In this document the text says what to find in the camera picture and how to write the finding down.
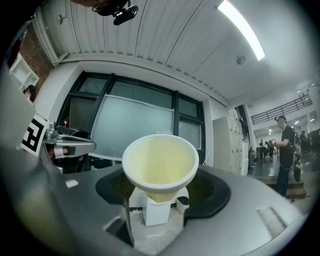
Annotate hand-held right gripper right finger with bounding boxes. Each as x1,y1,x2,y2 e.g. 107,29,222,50
159,164,310,256

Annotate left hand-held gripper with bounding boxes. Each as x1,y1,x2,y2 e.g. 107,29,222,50
21,112,97,160

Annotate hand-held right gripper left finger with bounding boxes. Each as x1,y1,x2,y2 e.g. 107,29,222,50
4,147,151,256

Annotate yellow cup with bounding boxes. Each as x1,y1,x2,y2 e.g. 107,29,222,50
121,133,200,204

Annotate black office chair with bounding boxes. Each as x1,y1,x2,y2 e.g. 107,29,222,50
57,129,91,175

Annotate frosted white panel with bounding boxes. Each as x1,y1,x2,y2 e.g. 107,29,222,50
90,93,175,161

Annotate wooden step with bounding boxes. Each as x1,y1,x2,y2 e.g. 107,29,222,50
246,174,308,200

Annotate white locker cabinet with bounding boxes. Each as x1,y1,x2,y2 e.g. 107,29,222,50
211,107,250,176

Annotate black hanging bag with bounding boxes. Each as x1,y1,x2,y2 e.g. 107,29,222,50
293,149,303,184

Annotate white ceiling pipes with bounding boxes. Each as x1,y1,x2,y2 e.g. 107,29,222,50
31,9,71,66

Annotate black metal railing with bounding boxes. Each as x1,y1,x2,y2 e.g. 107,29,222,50
250,93,314,126

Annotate long ceiling light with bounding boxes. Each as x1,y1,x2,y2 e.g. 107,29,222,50
216,0,266,62

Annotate white power cable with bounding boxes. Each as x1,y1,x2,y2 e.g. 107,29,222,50
129,206,145,225

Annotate black window frame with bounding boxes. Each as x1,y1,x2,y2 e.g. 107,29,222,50
55,70,206,172

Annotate white wall shelf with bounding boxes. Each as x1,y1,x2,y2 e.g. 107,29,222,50
9,53,40,91

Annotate black head-worn camera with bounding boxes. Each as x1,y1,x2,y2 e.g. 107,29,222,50
92,0,140,26

